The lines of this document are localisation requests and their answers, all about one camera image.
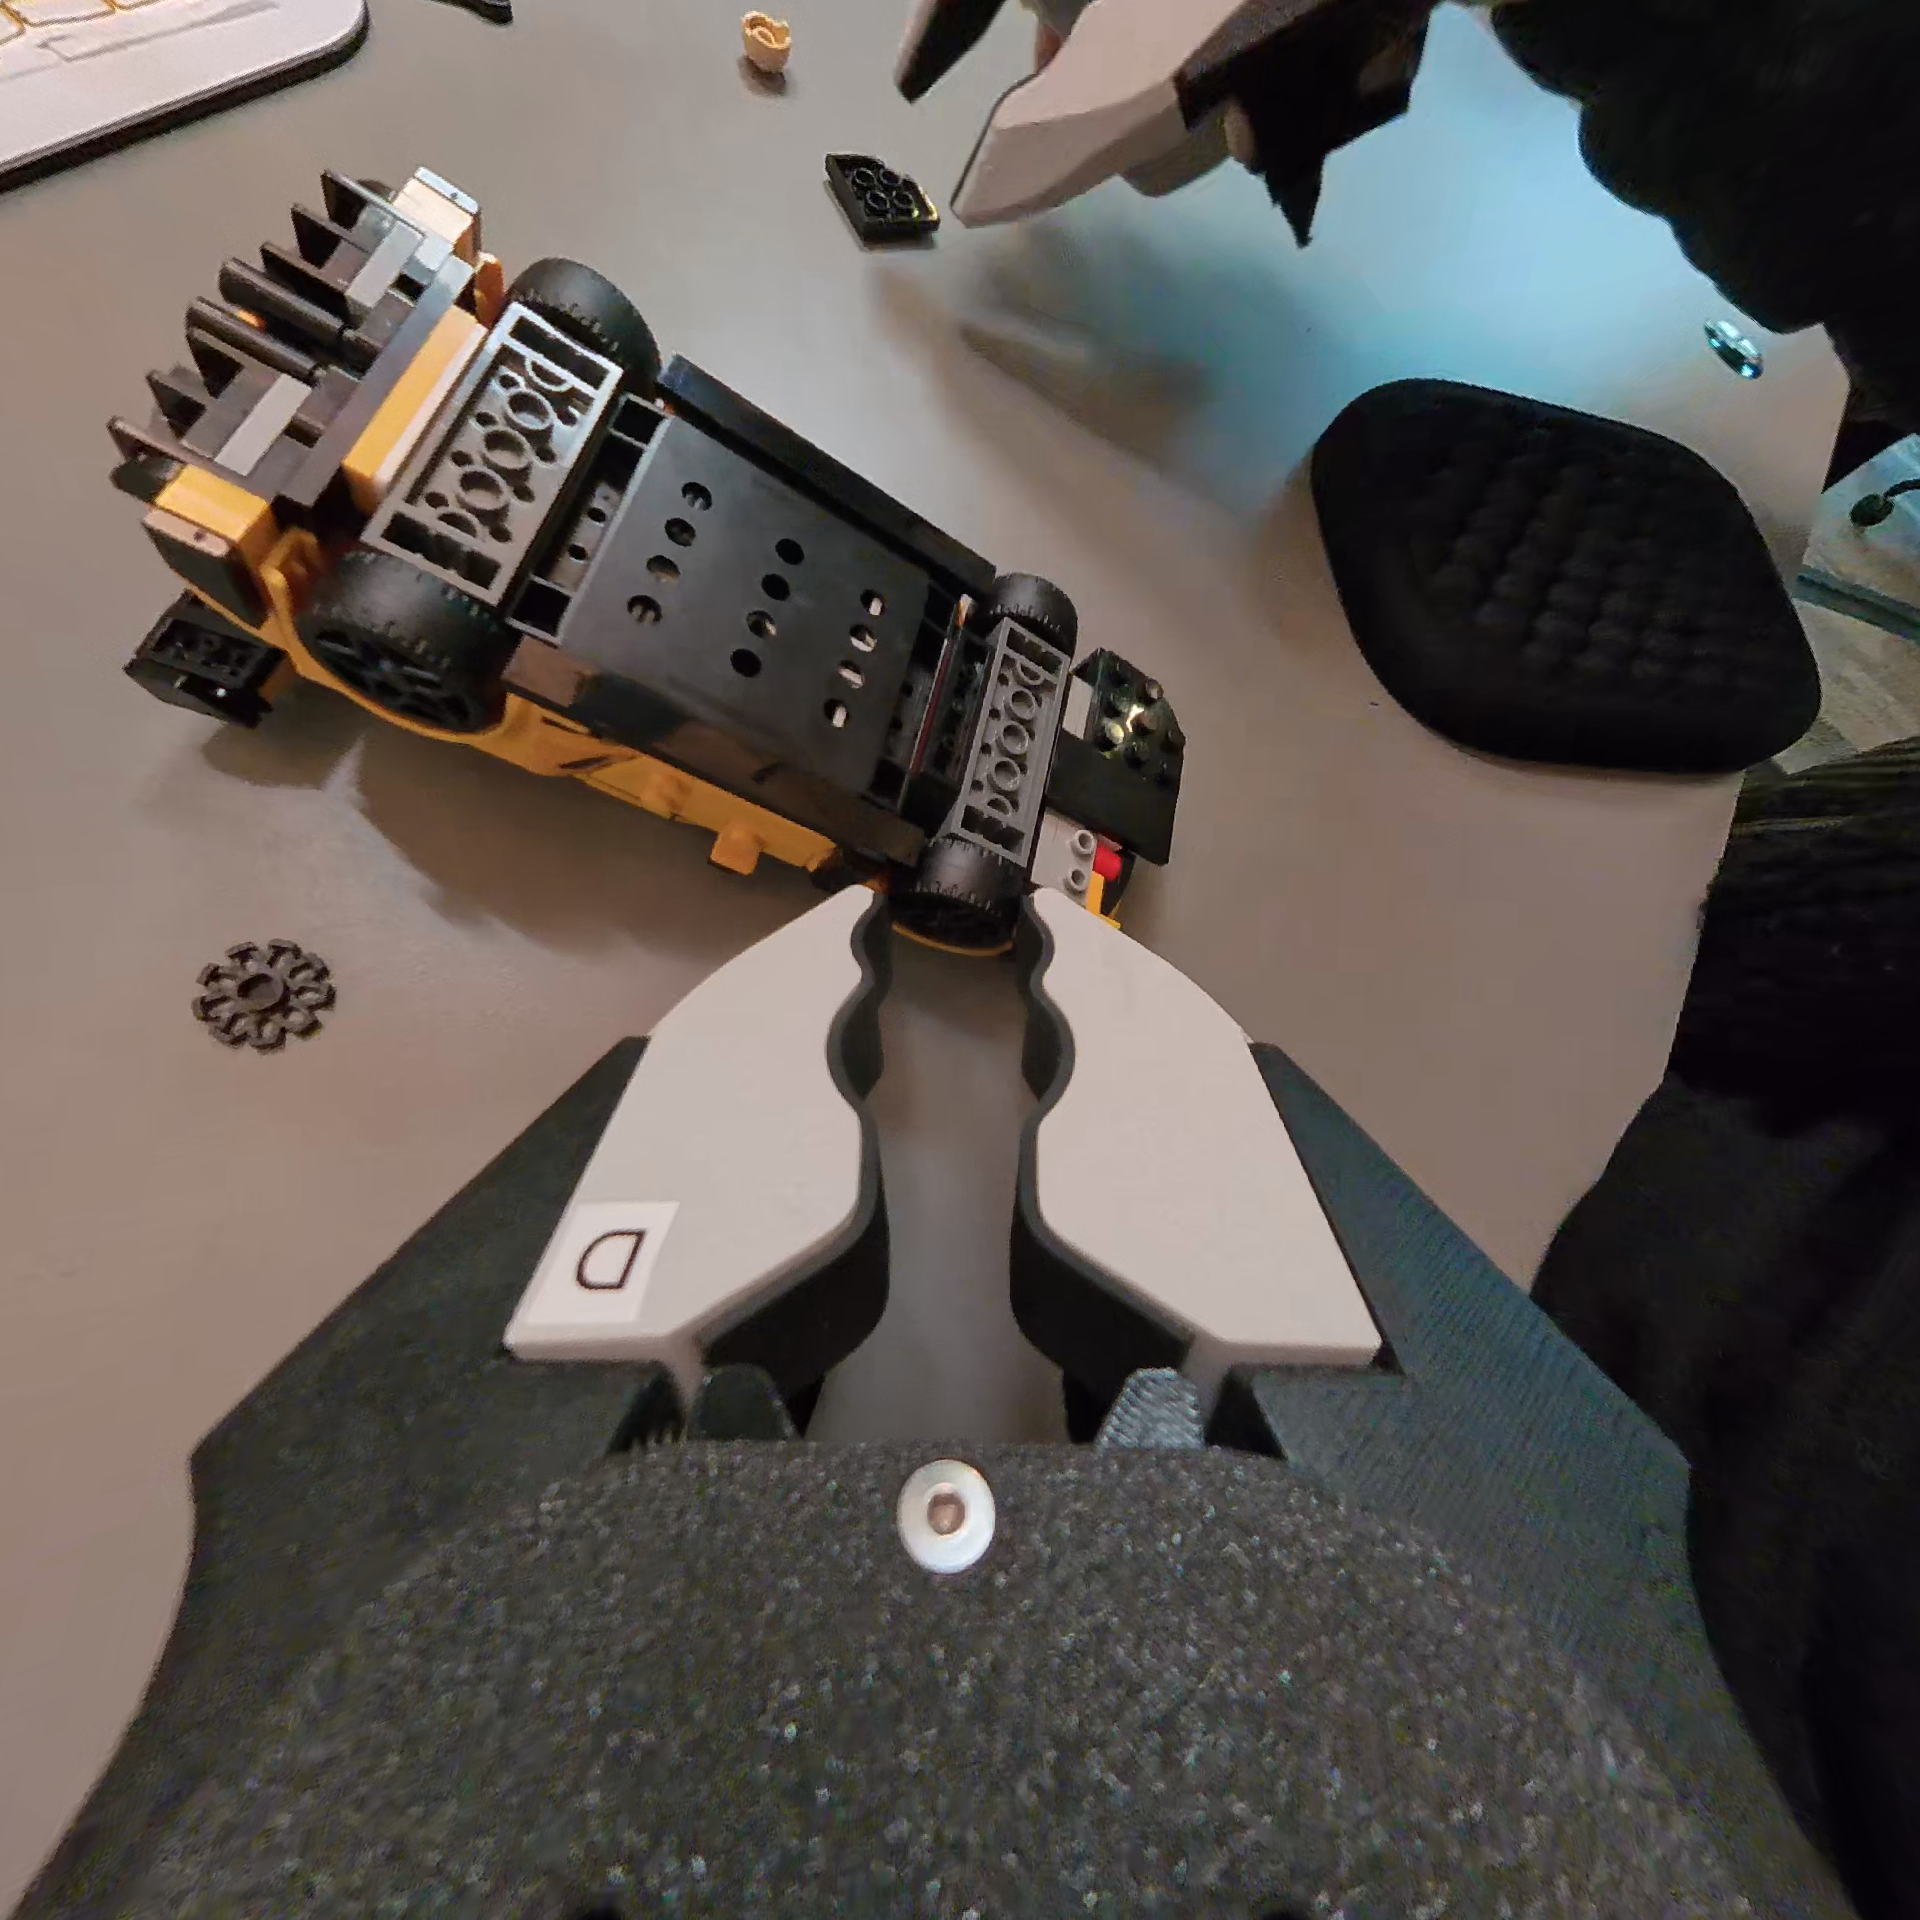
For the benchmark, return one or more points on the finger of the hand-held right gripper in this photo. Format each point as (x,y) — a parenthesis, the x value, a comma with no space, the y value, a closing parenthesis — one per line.
(960,30)
(1065,127)

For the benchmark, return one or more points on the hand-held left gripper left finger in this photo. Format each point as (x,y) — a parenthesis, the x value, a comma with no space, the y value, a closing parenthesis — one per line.
(720,1140)

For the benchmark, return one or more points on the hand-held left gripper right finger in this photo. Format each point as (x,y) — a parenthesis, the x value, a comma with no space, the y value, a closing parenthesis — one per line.
(1186,1168)

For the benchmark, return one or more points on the black rounded lego plate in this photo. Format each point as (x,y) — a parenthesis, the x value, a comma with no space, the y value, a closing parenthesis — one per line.
(882,198)

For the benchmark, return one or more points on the yellow and black lego car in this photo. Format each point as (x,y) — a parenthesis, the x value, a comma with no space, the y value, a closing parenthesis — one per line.
(749,601)

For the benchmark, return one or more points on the person's right forearm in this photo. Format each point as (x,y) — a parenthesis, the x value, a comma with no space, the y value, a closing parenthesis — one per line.
(1726,149)

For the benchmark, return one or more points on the small tan lego piece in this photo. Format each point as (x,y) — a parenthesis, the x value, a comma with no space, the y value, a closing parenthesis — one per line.
(766,37)

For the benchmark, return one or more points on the black lego wheel rim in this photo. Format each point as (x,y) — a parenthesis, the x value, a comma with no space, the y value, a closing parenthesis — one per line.
(264,992)

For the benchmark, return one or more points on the black textured armrest pad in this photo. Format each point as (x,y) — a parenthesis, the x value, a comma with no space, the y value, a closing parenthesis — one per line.
(1559,578)

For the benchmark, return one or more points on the white monitor stand base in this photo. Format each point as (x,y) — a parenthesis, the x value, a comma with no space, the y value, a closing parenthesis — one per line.
(181,75)

